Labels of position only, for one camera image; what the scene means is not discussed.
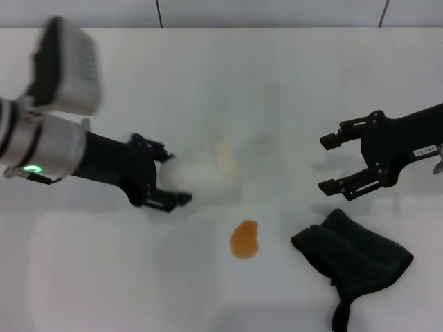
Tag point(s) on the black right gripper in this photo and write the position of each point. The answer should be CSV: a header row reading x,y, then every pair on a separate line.
x,y
398,138

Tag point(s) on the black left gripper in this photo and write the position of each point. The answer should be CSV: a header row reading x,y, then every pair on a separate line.
x,y
114,162

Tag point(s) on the white paper cup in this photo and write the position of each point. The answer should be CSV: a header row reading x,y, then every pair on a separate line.
x,y
200,180

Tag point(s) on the dark blue rag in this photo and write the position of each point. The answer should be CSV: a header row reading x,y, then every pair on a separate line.
x,y
353,252

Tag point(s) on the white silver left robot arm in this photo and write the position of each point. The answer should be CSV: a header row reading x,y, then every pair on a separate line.
x,y
52,145

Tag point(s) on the brown water stain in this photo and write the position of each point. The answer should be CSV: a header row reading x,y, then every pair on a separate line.
x,y
245,240

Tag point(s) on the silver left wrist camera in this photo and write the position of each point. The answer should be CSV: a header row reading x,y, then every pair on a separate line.
x,y
76,69

